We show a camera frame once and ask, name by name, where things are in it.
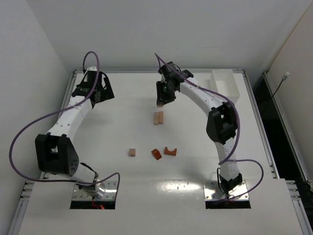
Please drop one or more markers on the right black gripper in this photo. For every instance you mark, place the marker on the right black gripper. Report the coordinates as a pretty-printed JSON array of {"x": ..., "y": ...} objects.
[{"x": 165, "y": 95}]

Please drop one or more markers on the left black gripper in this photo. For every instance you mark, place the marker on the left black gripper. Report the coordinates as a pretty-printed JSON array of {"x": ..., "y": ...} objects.
[{"x": 106, "y": 88}]

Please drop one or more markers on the white perforated box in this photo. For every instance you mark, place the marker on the white perforated box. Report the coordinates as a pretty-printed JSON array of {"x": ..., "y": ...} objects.
[{"x": 223, "y": 82}]

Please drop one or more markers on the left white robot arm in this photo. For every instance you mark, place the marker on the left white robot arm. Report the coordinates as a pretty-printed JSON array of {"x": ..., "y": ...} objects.
[{"x": 55, "y": 151}]

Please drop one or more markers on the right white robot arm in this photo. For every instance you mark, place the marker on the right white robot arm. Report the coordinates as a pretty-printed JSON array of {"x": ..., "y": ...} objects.
[{"x": 221, "y": 127}]

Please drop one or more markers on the dark red arch block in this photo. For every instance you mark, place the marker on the dark red arch block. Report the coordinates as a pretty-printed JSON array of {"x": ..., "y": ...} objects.
[{"x": 170, "y": 152}]

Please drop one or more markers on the dark red wedge block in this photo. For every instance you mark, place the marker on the dark red wedge block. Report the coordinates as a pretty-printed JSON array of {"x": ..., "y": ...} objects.
[{"x": 156, "y": 154}]

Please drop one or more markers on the light wood cube block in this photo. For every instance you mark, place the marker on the light wood cube block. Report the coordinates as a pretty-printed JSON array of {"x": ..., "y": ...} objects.
[{"x": 132, "y": 152}]

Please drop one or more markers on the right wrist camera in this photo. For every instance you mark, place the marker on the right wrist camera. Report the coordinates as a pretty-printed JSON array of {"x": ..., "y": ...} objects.
[{"x": 170, "y": 72}]

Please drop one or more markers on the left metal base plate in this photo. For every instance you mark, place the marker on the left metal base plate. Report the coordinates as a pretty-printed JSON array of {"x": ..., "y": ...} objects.
[{"x": 105, "y": 191}]

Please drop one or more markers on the metal base plate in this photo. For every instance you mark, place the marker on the metal base plate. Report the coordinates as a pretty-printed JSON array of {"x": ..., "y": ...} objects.
[
  {"x": 105, "y": 191},
  {"x": 212, "y": 192}
]

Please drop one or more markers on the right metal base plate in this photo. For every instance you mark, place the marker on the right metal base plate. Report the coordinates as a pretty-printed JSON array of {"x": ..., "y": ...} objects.
[{"x": 212, "y": 192}]

